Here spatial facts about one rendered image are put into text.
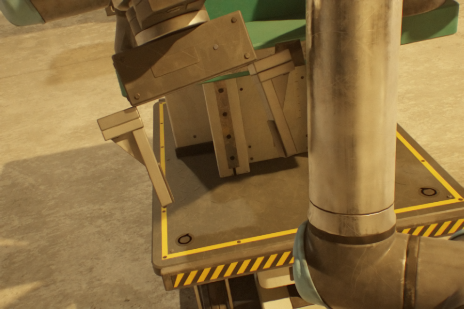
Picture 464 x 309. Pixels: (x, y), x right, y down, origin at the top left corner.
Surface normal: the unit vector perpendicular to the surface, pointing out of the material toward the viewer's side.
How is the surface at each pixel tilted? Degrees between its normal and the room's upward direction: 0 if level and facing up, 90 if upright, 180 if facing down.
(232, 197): 0
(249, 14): 90
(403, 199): 0
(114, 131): 66
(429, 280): 43
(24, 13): 127
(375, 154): 81
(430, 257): 15
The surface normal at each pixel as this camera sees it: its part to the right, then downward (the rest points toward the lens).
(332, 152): -0.65, 0.28
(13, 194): -0.14, -0.86
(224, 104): 0.13, 0.47
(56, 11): 0.48, 0.84
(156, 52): 0.16, 0.06
